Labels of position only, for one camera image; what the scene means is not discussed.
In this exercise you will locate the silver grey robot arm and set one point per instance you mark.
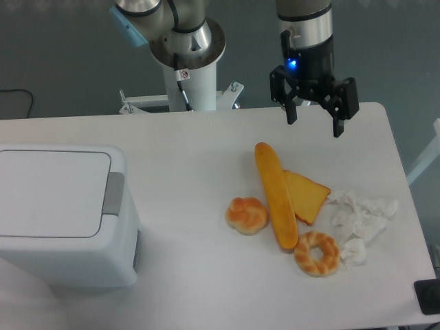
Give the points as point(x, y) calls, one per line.
point(188, 44)

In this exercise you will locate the braided ring bread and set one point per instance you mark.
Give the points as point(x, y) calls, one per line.
point(317, 254)

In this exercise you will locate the black device at table edge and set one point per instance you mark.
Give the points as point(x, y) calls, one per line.
point(427, 292)

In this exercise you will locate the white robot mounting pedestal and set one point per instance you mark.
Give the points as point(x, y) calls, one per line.
point(186, 90)

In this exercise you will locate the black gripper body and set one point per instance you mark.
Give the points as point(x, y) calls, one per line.
point(312, 65)

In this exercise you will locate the orange toast slice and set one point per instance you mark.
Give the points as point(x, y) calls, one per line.
point(307, 196)

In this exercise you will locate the white frame at right edge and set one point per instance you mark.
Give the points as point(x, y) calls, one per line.
point(429, 154)

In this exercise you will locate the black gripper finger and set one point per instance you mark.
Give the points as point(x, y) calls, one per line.
point(284, 89)
point(340, 99)

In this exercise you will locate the long orange baguette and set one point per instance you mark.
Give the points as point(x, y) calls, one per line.
point(281, 210)

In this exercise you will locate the small crumpled white tissue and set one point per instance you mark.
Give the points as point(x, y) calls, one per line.
point(353, 253)

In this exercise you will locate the white plastic trash can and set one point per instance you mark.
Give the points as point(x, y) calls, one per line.
point(67, 214)

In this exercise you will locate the large crumpled white tissue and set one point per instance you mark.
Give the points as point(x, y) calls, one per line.
point(360, 217)

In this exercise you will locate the braided round bun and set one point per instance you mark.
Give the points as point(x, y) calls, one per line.
point(247, 215)

